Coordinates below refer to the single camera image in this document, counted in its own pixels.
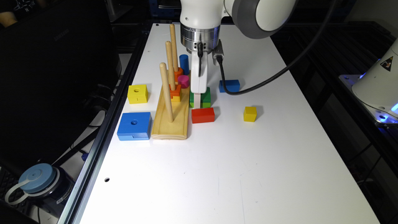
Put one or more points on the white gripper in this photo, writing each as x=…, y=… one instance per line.
x=198, y=82

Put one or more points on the green square block with hole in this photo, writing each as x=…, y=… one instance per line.
x=205, y=99

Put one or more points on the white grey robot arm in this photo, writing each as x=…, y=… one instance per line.
x=200, y=29

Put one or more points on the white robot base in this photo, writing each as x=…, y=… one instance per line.
x=376, y=89

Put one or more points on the red rectangular block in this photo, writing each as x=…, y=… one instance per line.
x=203, y=115

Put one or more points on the magenta cylinder block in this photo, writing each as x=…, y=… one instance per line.
x=183, y=81

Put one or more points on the orange yellow stacked block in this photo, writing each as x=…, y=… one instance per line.
x=175, y=95

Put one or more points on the blue rectangular block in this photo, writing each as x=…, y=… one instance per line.
x=232, y=85

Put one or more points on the blue cylinder block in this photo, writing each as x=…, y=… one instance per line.
x=184, y=63

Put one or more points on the yellow square block with hole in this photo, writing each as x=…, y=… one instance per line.
x=137, y=94

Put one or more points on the large blue square block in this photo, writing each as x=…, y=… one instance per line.
x=134, y=126

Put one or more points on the front wooden peg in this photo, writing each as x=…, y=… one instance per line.
x=166, y=91

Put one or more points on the wooden peg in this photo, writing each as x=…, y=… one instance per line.
x=168, y=46
x=174, y=46
x=166, y=91

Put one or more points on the small yellow cube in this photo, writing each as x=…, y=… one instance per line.
x=250, y=114

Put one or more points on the middle wooden peg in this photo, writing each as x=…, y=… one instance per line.
x=168, y=46

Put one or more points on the rear wooden peg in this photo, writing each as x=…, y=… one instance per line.
x=174, y=46

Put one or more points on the blue lid water bottle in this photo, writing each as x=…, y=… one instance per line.
x=46, y=186

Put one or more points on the orange ring block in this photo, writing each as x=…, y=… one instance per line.
x=178, y=73

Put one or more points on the aluminium table frame rail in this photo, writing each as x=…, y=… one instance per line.
x=84, y=184

